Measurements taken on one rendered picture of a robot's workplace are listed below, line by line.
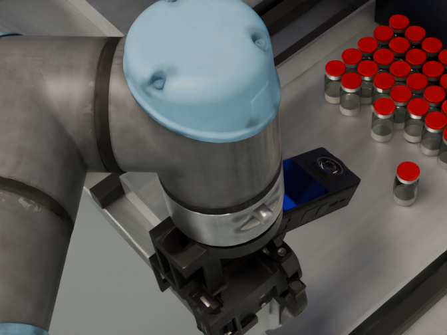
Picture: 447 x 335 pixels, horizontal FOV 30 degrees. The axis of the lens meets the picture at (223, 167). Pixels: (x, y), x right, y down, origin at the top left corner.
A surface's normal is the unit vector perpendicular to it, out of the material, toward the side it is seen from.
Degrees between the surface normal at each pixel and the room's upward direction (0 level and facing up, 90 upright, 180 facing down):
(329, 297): 0
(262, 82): 87
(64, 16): 0
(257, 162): 90
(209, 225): 90
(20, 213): 39
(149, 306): 0
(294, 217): 92
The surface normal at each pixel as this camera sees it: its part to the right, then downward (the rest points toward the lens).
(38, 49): -0.07, -0.72
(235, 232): 0.21, 0.80
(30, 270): 0.81, -0.25
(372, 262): -0.09, -0.56
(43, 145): 0.62, -0.38
